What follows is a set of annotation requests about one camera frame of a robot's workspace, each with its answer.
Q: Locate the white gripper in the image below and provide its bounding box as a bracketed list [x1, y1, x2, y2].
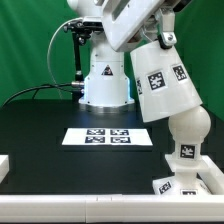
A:
[102, 0, 176, 52]

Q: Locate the white conical lamp shade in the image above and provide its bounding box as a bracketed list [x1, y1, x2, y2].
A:
[130, 41, 202, 123]

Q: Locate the white lamp bulb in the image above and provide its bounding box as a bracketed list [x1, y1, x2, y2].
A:
[168, 106, 211, 162]

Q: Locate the white lamp base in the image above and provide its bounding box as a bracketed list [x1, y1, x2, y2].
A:
[152, 154, 211, 196]

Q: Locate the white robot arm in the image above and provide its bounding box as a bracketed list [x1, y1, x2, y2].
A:
[67, 0, 191, 112]

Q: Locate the white marker sheet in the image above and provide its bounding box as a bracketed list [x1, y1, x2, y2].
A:
[62, 128, 152, 146]

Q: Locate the white L-shaped table fence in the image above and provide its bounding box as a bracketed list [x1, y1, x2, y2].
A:
[0, 156, 224, 223]

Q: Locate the camera on black stand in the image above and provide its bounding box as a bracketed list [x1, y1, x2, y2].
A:
[63, 18, 104, 98]

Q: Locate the grey camera cable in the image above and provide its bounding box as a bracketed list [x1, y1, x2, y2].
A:
[46, 18, 80, 99]

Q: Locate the black cable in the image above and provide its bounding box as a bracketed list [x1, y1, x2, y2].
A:
[1, 82, 85, 108]

